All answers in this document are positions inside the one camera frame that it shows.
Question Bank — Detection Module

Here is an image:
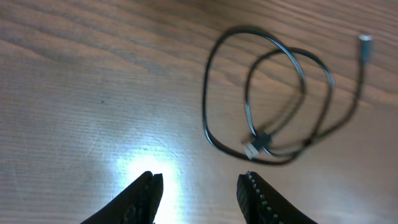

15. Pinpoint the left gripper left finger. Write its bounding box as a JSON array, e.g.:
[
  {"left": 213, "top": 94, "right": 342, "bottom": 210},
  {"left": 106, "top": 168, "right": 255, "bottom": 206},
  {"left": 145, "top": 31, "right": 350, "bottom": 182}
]
[{"left": 81, "top": 171, "right": 164, "bottom": 224}]

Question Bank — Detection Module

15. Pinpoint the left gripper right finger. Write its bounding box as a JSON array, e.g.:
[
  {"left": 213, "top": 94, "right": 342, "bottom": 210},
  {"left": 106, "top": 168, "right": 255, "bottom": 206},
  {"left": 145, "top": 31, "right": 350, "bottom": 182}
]
[{"left": 236, "top": 171, "right": 317, "bottom": 224}]

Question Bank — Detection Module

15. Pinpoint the black usb cable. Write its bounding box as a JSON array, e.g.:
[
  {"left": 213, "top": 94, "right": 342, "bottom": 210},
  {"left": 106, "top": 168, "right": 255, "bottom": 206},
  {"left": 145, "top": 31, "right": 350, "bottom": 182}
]
[{"left": 201, "top": 27, "right": 374, "bottom": 166}]

